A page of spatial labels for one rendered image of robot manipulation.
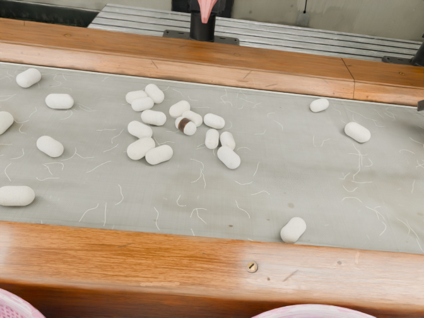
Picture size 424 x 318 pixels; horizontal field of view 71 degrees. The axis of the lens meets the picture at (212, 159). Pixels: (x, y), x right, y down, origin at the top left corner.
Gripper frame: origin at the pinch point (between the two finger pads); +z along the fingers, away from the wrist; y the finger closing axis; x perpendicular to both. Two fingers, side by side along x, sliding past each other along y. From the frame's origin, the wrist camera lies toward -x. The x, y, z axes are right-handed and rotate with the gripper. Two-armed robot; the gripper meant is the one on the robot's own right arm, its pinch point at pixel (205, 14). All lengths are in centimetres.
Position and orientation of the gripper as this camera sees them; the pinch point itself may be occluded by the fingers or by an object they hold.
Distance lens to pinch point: 45.6
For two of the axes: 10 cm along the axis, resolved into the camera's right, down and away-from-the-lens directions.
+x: -0.6, 0.8, 9.9
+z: -0.9, 9.9, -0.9
